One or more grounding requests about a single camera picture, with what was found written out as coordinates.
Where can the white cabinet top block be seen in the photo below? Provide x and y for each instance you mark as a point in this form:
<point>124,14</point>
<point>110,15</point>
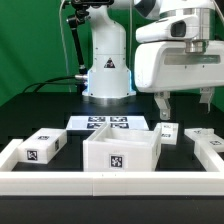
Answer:
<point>42,146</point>

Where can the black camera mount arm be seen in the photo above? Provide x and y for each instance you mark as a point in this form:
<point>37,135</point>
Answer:
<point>81,13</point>

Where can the white U-shaped fence frame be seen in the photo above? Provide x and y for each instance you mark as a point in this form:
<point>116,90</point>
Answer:
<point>102,184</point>

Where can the white cabinet body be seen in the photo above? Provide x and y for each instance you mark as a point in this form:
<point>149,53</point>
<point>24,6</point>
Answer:
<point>117,150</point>

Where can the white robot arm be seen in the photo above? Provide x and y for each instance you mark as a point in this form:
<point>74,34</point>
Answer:
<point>188,21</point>

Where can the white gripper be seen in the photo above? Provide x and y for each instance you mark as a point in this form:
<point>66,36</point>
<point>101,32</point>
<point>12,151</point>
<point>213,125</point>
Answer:
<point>165,66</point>

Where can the white base tag plate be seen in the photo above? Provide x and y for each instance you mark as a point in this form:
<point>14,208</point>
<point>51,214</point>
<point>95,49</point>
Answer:
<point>94,122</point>

